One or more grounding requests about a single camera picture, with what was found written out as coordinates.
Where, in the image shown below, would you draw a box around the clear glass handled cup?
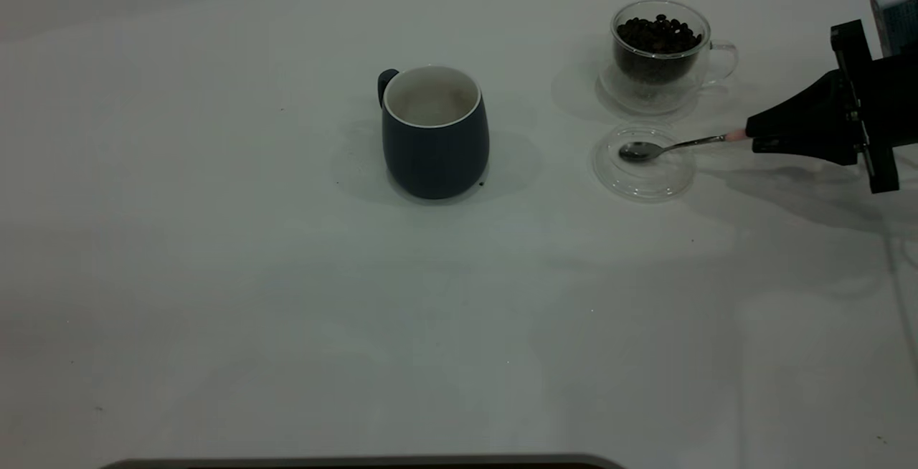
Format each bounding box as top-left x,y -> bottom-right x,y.
599,0 -> 739,115

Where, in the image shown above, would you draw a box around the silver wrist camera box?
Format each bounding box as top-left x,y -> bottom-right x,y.
870,0 -> 918,58

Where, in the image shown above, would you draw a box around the roasted coffee beans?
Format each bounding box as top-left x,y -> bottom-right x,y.
617,14 -> 704,84

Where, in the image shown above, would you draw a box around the clear round glass lid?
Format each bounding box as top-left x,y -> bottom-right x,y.
593,121 -> 696,203

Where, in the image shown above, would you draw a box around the dark grey ceramic mug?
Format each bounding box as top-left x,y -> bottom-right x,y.
377,64 -> 491,201

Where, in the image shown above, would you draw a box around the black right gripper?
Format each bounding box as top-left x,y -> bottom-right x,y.
745,20 -> 918,194

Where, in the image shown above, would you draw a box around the metal spoon with pink handle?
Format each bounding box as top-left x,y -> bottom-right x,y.
618,129 -> 751,164

